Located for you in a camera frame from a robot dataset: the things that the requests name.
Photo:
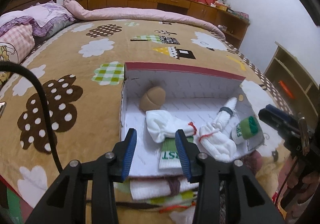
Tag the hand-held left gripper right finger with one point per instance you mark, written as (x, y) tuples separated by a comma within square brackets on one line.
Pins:
[(183, 156)]

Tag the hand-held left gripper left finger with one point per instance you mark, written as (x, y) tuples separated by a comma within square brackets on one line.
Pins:
[(128, 154)]

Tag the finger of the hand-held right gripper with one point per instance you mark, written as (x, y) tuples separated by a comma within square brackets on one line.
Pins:
[(270, 119), (277, 111)]

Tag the green white sock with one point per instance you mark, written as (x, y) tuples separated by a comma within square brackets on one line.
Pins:
[(246, 129), (170, 155)]

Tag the white waffle roll dark tie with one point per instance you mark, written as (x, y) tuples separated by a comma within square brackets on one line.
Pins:
[(223, 117)]

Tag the tan sock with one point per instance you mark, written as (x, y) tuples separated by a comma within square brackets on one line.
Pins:
[(152, 97)]

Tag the red cardboard box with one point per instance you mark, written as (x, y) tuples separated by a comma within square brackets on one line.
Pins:
[(190, 84)]

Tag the person's right hand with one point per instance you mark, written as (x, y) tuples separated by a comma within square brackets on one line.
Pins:
[(308, 189)]

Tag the orange tool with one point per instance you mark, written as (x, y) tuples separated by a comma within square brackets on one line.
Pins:
[(286, 89)]

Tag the beige shelf unit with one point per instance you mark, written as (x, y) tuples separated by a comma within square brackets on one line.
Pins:
[(285, 64)]

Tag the brown printed blanket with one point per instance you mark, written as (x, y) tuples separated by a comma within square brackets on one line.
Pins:
[(75, 64)]

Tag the tissue box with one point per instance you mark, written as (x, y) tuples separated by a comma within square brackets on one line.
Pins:
[(221, 5)]

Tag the pink checked rolled quilt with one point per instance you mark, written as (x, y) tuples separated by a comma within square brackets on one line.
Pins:
[(125, 14)]

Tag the pink checked cartoon pillow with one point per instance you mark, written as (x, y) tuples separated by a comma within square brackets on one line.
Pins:
[(17, 39)]

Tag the purple frilled pillow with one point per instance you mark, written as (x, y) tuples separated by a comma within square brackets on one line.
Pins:
[(50, 14)]

